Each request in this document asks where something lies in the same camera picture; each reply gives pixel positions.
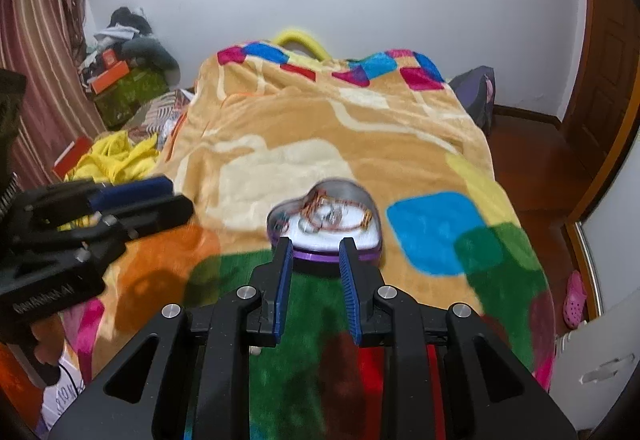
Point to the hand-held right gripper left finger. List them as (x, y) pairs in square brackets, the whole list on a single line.
[(281, 292)]

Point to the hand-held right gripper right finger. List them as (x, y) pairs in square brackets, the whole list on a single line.
[(352, 295)]

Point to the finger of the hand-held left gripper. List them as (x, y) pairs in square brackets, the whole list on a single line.
[(135, 190), (155, 215)]

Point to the purple heart-shaped tin box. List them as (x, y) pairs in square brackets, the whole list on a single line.
[(325, 242)]

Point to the yellow cloth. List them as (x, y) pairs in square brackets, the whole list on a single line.
[(115, 160)]

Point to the red flat box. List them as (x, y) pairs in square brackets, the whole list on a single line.
[(70, 158)]

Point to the striped patterned cloth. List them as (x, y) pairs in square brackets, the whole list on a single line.
[(160, 113)]

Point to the green carton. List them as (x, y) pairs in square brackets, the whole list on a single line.
[(132, 93)]

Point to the orange red cloth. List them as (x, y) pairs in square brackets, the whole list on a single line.
[(20, 385)]

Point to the white printed cloth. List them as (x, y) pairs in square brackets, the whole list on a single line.
[(62, 395)]

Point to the orange box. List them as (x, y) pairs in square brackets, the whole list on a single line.
[(109, 78)]

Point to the pile of clothes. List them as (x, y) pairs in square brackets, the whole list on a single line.
[(137, 35)]

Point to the colourful patchwork fleece blanket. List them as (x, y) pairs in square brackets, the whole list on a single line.
[(320, 120)]

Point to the red striped curtain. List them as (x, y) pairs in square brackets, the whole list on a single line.
[(40, 35)]

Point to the yellow curved tube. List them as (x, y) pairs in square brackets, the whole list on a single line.
[(295, 38)]

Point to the pink clog shoe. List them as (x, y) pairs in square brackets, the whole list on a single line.
[(574, 297)]

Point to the grey purple backpack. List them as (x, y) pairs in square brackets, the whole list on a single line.
[(475, 93)]

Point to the white suitcase with stickers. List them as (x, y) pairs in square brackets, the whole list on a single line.
[(600, 345)]

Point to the white wardrobe door pink hearts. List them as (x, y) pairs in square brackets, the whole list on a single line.
[(615, 250)]

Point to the wooden door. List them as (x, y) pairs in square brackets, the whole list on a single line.
[(607, 45)]

